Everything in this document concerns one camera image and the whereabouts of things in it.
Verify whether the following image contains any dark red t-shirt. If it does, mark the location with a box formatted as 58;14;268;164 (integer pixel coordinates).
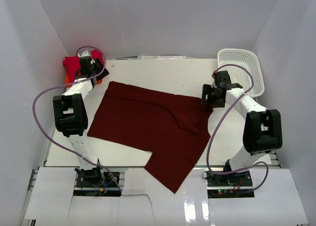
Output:
87;81;213;192

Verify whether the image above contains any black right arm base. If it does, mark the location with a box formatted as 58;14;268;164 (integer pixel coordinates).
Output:
202;171;254;199

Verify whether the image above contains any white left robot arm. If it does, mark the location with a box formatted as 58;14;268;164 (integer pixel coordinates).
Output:
53;50;109;186

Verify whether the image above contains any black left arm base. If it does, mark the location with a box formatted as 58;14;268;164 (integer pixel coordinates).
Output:
73;167;121;197

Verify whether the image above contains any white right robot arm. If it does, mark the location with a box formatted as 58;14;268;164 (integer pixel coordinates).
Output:
201;70;282;176

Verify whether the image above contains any folded orange t-shirt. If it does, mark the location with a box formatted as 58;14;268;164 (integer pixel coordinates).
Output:
64;73;103;88

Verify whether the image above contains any folded bright red t-shirt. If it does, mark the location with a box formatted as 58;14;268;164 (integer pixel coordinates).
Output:
63;49;105;76

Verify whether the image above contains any white perforated plastic basket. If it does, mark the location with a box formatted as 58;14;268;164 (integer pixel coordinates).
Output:
217;48;265;98

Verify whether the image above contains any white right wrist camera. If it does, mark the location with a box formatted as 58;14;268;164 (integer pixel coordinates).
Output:
212;71;218;87

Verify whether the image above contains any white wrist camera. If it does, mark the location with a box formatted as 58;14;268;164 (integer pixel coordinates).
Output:
77;49;92;58
212;71;218;87

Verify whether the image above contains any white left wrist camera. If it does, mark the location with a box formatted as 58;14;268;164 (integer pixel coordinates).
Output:
77;49;92;58

